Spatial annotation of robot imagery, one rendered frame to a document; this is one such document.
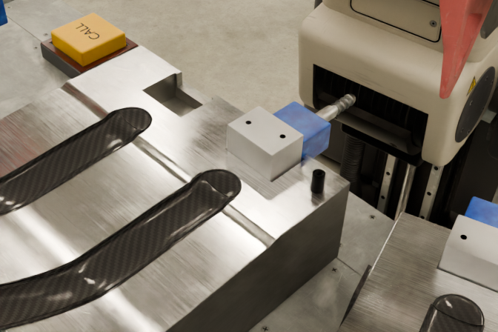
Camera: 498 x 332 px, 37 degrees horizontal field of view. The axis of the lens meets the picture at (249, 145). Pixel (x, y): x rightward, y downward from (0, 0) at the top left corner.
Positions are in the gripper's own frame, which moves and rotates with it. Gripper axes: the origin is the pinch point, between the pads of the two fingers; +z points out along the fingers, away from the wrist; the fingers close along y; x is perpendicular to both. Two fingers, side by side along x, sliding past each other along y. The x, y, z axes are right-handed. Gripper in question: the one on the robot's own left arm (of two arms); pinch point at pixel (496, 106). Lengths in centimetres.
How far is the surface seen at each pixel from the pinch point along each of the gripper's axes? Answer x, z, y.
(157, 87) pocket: 3.6, 10.8, -28.9
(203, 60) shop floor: 136, 45, -107
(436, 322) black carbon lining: 0.0, 16.0, 2.1
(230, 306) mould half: -7.1, 19.4, -10.4
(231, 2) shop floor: 165, 31, -121
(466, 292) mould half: 3.0, 14.1, 2.8
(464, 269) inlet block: 3.5, 12.8, 2.0
